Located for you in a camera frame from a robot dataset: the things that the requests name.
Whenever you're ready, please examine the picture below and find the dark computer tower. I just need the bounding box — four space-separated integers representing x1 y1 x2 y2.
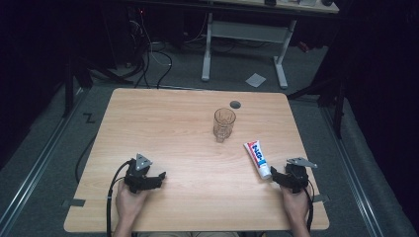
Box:
126 5 147 68

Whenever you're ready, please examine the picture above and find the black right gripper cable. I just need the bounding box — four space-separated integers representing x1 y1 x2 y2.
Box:
303 182 315 233

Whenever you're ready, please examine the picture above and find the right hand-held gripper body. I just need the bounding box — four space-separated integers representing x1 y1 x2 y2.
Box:
285 157 319 195

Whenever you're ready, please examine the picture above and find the clear glass cup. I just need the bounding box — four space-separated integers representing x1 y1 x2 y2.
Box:
212 107 237 144

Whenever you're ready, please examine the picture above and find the wooden desk with white frame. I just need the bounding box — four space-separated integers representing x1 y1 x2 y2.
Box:
125 0 340 90

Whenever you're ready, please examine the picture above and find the white floor cable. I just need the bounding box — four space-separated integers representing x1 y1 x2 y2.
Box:
139 13 172 67

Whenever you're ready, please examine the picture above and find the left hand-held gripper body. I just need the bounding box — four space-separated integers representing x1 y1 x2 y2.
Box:
124 153 156 195

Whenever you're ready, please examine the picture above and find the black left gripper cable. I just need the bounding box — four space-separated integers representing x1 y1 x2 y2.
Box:
106 160 133 237

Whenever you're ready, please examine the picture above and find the person's left hand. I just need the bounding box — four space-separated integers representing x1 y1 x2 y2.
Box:
115 180 149 225

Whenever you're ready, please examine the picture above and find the black cable beside table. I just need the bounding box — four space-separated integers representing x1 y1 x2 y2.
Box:
74 132 99 184

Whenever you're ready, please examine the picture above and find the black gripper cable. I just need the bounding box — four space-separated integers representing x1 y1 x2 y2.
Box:
106 160 133 237
303 182 315 233

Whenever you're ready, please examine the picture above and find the white paper sheet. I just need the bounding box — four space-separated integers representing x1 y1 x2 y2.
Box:
245 72 267 89

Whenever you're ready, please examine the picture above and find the metal floor rail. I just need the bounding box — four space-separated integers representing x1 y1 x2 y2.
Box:
320 105 384 237
0 88 89 233

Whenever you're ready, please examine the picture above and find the person's right hand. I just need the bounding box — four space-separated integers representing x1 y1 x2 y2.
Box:
280 186 310 229

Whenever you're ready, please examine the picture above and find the black metal stand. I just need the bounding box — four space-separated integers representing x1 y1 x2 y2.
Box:
287 73 348 140
61 53 132 119

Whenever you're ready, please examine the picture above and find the black floor cable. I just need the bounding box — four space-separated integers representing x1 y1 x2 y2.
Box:
156 49 174 90
133 48 151 89

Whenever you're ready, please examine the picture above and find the white toothpaste tube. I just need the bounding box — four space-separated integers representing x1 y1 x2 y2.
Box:
243 140 273 181

